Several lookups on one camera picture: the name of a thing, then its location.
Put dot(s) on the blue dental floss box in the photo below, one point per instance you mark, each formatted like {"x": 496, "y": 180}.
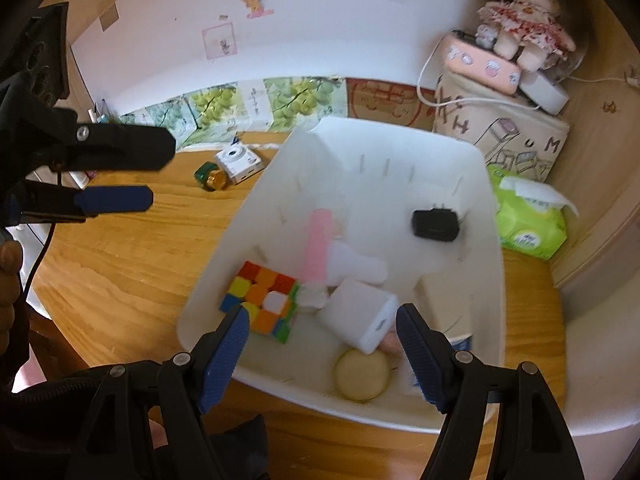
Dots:
{"x": 460, "y": 344}

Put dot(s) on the white plug charger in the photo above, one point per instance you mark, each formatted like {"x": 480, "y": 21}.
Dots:
{"x": 359, "y": 314}

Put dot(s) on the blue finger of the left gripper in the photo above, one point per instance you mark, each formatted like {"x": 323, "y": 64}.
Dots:
{"x": 107, "y": 199}

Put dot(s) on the rag doll with dress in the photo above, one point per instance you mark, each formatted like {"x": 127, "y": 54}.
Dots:
{"x": 536, "y": 34}

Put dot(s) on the printed canvas bag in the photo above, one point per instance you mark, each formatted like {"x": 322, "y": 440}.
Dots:
{"x": 509, "y": 132}

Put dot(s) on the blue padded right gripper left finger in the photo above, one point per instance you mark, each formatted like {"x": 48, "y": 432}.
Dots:
{"x": 221, "y": 352}

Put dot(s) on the white power brick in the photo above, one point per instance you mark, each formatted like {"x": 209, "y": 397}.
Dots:
{"x": 550, "y": 97}

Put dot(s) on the colourful rubiks cube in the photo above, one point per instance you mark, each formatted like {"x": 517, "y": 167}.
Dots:
{"x": 269, "y": 298}

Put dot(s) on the black plug adapter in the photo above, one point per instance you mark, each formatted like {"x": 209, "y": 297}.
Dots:
{"x": 439, "y": 224}

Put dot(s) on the person's hand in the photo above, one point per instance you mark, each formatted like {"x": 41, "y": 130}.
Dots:
{"x": 10, "y": 288}

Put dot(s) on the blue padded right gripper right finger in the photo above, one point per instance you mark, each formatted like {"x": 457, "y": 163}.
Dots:
{"x": 429, "y": 354}

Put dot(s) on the pink correction tape dispenser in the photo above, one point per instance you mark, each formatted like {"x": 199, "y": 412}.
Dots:
{"x": 390, "y": 343}

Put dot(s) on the white plastic bin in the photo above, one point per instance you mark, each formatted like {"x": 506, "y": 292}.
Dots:
{"x": 372, "y": 177}

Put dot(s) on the brown cardboard sheet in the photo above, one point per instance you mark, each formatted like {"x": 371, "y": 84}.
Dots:
{"x": 389, "y": 102}

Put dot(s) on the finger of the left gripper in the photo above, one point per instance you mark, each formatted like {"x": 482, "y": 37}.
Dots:
{"x": 110, "y": 147}

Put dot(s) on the white camera box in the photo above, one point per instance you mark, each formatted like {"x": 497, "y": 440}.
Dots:
{"x": 239, "y": 162}

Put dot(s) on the pink tube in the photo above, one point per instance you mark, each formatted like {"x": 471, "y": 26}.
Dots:
{"x": 318, "y": 241}

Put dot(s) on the green tissue pack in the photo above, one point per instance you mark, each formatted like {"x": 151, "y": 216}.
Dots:
{"x": 530, "y": 214}

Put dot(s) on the white plastic clip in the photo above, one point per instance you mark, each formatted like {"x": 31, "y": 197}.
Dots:
{"x": 344, "y": 262}

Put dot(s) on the pink pencil case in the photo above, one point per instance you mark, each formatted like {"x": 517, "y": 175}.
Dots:
{"x": 462, "y": 56}

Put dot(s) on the green gold perfume bottle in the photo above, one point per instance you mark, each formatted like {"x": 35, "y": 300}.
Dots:
{"x": 211, "y": 177}

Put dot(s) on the grape print poster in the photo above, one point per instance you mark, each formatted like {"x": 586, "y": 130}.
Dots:
{"x": 215, "y": 116}

